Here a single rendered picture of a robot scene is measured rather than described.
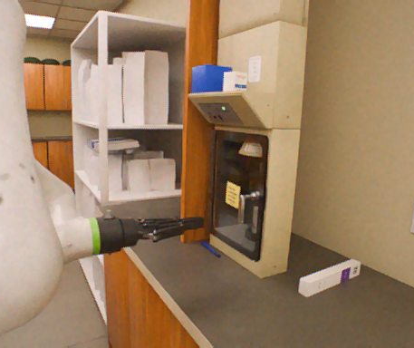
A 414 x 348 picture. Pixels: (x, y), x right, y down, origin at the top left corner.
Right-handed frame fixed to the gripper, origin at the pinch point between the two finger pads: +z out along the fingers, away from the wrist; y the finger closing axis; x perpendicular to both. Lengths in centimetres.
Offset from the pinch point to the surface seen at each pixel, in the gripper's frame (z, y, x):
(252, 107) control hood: 14.8, -4.6, -32.6
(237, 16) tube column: 22, 16, -62
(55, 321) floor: -30, 140, 116
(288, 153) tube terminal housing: 29.6, -4.8, -19.6
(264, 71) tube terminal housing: 22.5, 0.4, -43.4
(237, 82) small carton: 15.9, 4.4, -39.8
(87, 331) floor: -12, 120, 116
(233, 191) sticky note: 21.5, 11.2, -4.7
